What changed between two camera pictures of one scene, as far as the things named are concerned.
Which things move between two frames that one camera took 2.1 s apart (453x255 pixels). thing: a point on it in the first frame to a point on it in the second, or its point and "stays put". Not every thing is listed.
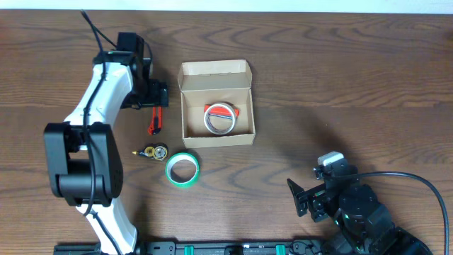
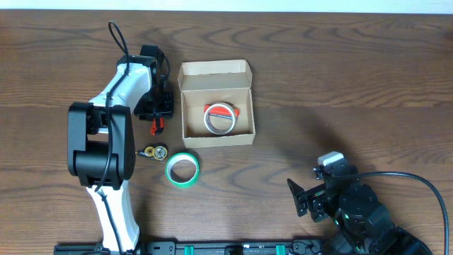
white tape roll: (220, 132) stays put
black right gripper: (311, 196) stays put
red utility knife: (156, 125) stays put
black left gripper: (157, 95) to (156, 110)
